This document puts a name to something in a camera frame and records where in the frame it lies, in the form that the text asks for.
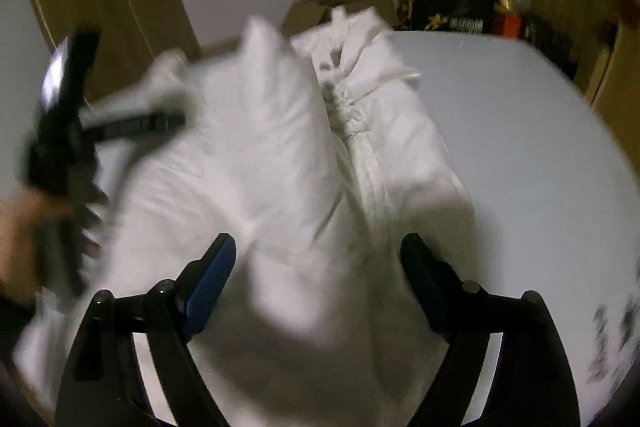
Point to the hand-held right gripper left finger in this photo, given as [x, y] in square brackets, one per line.
[212, 279]

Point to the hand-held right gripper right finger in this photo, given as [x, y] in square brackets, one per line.
[425, 282]

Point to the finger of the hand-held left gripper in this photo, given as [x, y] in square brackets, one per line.
[135, 123]

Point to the white printed garment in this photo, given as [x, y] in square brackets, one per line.
[260, 147]

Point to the person's left hand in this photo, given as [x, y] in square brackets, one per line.
[20, 232]

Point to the white printed cloth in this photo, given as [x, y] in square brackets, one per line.
[607, 337]

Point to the cardboard box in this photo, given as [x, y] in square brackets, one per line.
[310, 9]

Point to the orange thing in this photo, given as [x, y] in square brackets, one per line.
[507, 26]

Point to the black printed box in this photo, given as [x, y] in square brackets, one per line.
[445, 4]

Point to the wooden cabinet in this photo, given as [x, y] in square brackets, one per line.
[617, 57]

